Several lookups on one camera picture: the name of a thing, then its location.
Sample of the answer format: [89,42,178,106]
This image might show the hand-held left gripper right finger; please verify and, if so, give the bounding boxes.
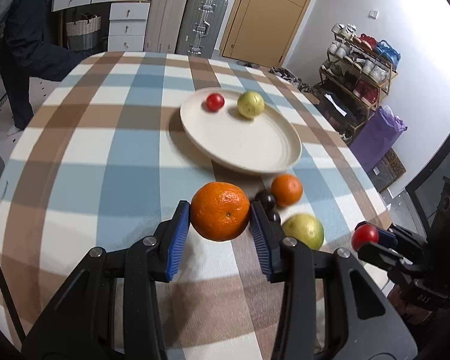
[249,202,419,360]

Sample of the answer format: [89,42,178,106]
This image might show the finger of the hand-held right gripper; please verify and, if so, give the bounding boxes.
[354,222,430,257]
[357,241,417,282]

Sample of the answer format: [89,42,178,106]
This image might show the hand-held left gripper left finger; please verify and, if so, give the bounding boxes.
[20,200,191,360]

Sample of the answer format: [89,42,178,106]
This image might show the red tomato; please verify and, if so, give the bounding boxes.
[205,93,225,112]
[351,224,380,253]

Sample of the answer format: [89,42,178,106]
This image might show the yellow green guava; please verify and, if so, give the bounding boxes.
[281,214,325,251]

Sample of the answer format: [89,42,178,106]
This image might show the large orange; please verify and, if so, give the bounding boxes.
[190,182,252,242]

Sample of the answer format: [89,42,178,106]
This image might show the small orange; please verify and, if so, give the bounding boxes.
[271,174,304,208]

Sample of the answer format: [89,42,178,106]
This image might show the cream round plate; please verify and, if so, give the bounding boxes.
[179,88,302,175]

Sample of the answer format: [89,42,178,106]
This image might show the speckled yellow guava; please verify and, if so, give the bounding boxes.
[237,91,265,119]

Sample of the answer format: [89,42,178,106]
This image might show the person's right hand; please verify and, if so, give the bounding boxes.
[388,285,437,325]

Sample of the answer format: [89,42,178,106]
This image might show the dark woven doormat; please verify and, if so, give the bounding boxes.
[373,148,406,193]

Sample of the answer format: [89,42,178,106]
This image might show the purple bag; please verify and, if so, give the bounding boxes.
[349,106,407,173]

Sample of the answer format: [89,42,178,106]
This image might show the checked tablecloth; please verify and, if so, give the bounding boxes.
[0,50,394,360]

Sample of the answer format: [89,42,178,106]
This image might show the wooden shoe rack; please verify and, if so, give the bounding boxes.
[319,22,400,143]

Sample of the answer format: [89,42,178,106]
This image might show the group of shoes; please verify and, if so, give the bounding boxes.
[320,23,396,106]

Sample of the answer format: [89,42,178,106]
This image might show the patterned floor mat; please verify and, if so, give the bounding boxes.
[269,66,316,94]

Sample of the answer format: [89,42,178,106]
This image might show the blue bag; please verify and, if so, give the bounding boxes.
[375,39,401,66]

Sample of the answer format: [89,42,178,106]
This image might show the white drawer desk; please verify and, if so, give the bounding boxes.
[52,0,153,52]

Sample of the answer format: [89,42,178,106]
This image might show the silver suitcase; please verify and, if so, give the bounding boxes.
[175,0,229,59]

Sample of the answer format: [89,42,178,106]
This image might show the tan wooden door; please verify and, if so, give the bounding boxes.
[219,0,323,69]

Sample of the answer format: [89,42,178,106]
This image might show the beige suitcase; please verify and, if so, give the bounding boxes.
[144,0,190,54]

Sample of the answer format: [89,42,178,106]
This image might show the woven laundry basket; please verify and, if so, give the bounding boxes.
[66,14,103,51]

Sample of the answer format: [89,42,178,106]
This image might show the black cable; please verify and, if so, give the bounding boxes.
[0,229,26,344]

